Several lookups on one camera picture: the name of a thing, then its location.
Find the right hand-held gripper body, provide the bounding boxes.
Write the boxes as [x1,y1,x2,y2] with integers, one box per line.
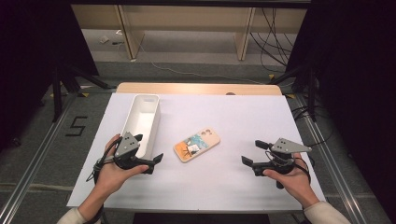
[262,137,313,175]

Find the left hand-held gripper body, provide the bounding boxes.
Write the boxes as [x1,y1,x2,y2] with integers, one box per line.
[112,132,146,171]

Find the person's left hand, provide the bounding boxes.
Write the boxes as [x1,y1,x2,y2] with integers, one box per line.
[92,133,150,198]

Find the person's right hand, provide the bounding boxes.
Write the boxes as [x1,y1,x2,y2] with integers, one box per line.
[262,152,320,209]

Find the white oblong plastic box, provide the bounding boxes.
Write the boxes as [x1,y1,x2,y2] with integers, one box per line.
[120,93,162,161]

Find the white table sheet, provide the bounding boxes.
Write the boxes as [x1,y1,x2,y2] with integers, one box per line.
[66,91,327,213]

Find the black tripod stand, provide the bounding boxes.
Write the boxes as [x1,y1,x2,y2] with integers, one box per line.
[268,63,319,123]
[50,61,119,123]

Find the black curtain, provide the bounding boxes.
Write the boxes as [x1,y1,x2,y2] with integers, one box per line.
[285,0,396,220]
[0,0,100,152]

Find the light wooden desk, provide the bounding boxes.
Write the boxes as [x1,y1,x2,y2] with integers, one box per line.
[70,4,308,62]

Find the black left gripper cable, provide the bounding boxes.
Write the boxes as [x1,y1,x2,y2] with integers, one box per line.
[86,138,123,184]

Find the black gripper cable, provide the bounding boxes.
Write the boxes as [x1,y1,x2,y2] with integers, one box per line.
[86,138,123,184]
[293,156,313,185]

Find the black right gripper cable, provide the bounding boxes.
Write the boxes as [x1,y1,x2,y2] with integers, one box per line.
[293,156,313,185]

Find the black floor cable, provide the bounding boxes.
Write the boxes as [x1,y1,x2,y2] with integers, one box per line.
[291,105,332,147]

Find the aluminium floor rail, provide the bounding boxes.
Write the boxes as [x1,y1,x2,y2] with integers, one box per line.
[0,92,79,224]
[294,93,372,224]

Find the bundle of black cables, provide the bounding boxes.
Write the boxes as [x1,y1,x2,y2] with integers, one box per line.
[249,7,296,75]

